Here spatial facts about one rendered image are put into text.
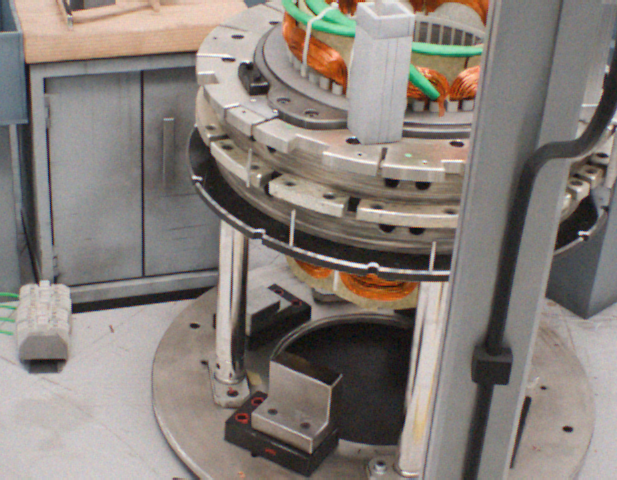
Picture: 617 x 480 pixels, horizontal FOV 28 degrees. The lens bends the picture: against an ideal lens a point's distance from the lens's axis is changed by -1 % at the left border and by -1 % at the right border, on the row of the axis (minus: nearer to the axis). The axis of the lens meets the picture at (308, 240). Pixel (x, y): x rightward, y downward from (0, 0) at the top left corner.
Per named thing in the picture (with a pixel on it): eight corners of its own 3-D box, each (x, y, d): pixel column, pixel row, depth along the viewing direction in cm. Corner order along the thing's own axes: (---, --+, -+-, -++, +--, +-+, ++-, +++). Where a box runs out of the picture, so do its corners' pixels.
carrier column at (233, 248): (218, 394, 104) (225, 179, 93) (211, 376, 106) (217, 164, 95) (246, 390, 105) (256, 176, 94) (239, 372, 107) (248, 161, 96)
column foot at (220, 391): (241, 359, 108) (241, 351, 108) (251, 407, 103) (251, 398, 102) (207, 360, 108) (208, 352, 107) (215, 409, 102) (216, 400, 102)
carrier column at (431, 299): (399, 488, 95) (430, 265, 84) (388, 467, 97) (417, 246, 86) (428, 482, 96) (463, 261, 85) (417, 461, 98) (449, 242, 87)
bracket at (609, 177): (585, 182, 88) (598, 118, 86) (596, 162, 91) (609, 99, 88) (610, 189, 88) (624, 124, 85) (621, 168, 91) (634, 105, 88)
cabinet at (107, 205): (44, 318, 115) (28, 63, 101) (21, 218, 130) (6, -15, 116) (243, 293, 121) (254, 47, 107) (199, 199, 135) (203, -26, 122)
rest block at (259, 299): (292, 314, 112) (294, 294, 111) (249, 337, 109) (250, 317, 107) (261, 294, 114) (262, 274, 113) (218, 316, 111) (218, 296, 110)
